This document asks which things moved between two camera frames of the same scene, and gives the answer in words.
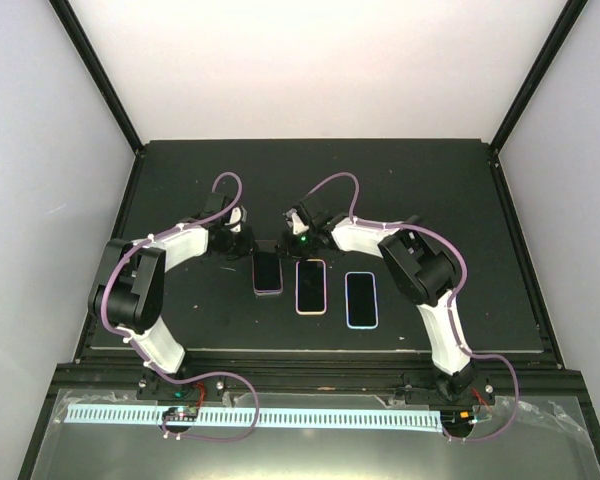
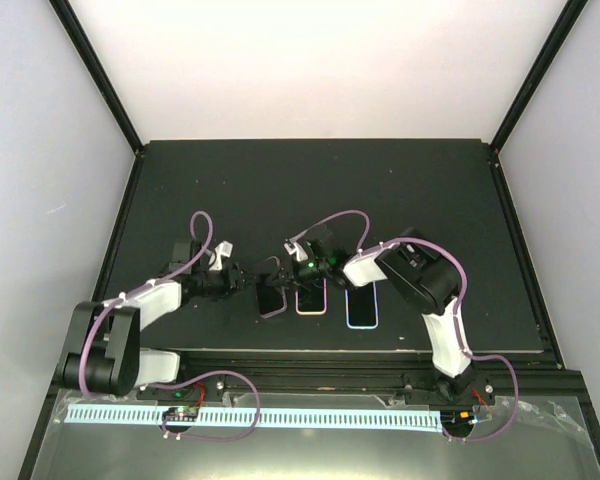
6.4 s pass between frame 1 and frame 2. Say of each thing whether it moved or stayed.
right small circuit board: stayed
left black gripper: moved
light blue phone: stayed
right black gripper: moved
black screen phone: stayed
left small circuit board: stayed
